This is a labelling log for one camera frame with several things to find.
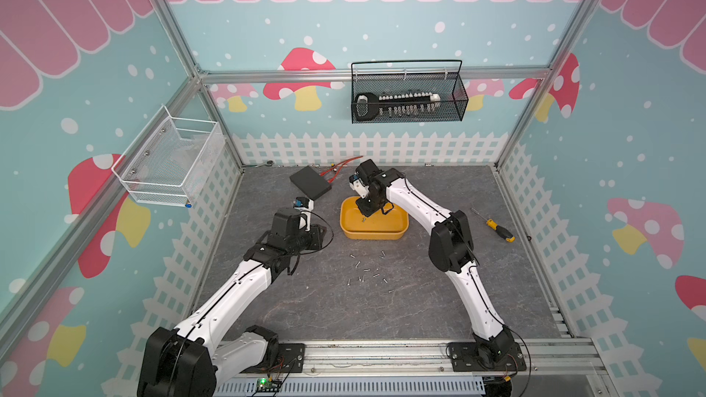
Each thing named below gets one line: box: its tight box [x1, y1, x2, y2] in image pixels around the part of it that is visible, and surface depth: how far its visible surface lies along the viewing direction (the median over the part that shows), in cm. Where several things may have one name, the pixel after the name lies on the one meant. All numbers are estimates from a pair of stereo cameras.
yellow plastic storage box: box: [339, 196, 410, 240], surface depth 98 cm
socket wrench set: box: [354, 91, 442, 122], surface depth 91 cm
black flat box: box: [289, 165, 332, 201], surface depth 118 cm
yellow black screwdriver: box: [469, 206, 516, 243], surface depth 101 cm
